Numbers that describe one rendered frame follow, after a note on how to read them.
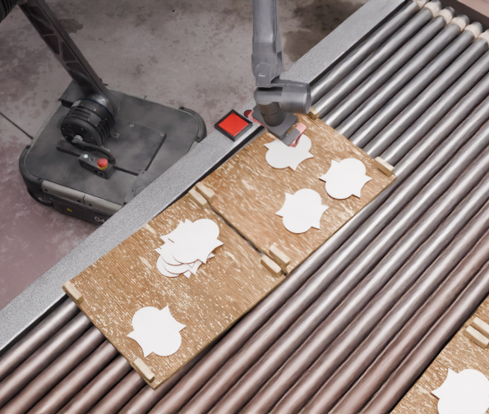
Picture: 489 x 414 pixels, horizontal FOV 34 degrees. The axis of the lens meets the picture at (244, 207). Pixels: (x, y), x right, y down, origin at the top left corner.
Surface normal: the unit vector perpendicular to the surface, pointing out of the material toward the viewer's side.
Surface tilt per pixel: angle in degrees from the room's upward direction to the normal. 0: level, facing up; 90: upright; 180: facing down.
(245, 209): 0
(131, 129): 0
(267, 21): 53
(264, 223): 0
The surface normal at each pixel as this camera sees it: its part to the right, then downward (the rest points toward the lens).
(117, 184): -0.01, -0.56
